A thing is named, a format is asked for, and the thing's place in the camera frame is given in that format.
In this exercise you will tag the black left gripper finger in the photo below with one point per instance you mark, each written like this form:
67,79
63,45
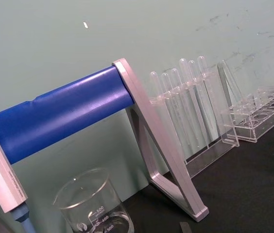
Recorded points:
185,228

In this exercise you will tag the black table cloth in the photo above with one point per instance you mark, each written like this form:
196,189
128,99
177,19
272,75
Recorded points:
248,194

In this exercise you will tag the clear acrylic dropper rack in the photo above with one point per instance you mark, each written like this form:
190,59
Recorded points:
214,153

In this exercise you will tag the clear glass beaker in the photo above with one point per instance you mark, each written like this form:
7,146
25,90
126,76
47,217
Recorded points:
90,213

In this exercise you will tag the clear acrylic rack with holes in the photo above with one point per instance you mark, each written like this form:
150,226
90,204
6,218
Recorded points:
261,121

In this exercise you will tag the silver pipette with blue shaft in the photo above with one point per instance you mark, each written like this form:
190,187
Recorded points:
3,167

